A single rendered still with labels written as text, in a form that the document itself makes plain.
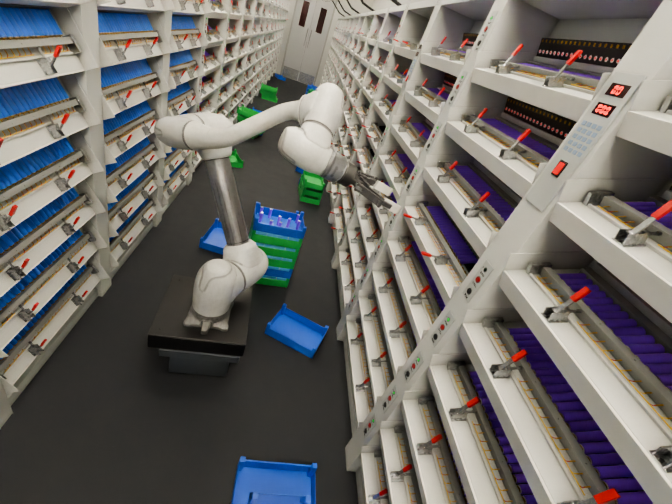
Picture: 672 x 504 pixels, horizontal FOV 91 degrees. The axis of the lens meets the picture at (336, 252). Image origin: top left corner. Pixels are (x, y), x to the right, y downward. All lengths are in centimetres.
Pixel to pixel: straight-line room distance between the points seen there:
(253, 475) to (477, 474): 89
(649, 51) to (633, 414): 62
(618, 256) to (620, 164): 23
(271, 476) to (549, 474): 105
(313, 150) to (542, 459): 89
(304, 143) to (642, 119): 73
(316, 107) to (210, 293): 81
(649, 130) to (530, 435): 60
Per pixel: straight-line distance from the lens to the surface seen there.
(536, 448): 83
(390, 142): 214
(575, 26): 145
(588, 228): 78
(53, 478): 160
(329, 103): 108
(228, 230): 151
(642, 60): 88
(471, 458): 98
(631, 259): 72
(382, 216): 179
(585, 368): 74
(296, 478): 159
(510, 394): 88
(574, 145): 87
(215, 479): 154
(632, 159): 90
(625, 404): 73
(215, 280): 138
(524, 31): 149
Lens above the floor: 144
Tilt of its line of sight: 32 degrees down
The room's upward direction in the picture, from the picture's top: 22 degrees clockwise
